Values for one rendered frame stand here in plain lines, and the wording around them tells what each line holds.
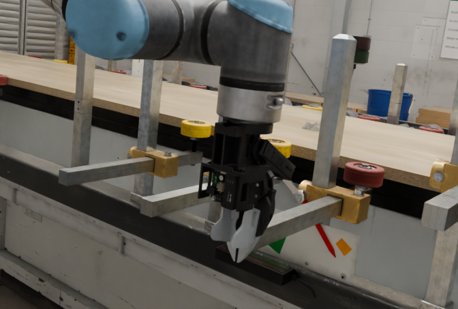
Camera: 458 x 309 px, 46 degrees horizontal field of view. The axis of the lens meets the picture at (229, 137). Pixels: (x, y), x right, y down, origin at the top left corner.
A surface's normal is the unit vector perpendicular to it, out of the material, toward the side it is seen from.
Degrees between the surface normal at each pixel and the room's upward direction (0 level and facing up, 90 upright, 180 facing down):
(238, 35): 89
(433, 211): 90
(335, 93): 90
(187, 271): 90
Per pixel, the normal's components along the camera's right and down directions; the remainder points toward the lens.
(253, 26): -0.19, 0.15
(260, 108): 0.29, 0.20
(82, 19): -0.40, 0.15
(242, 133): 0.79, 0.19
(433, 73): -0.59, 0.08
